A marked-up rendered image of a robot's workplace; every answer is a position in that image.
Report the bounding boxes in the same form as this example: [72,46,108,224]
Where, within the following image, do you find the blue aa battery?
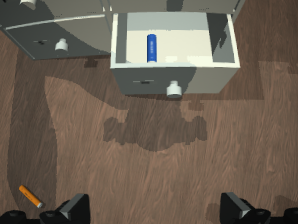
[147,34,157,63]

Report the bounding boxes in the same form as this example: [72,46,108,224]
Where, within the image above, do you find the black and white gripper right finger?
[219,192,298,224]

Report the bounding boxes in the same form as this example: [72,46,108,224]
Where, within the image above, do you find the grey small chest of drawers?
[0,0,245,60]

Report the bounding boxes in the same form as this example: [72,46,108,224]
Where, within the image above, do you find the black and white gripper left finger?
[0,193,91,224]

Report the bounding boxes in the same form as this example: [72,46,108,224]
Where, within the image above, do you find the orange battery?
[19,185,43,208]

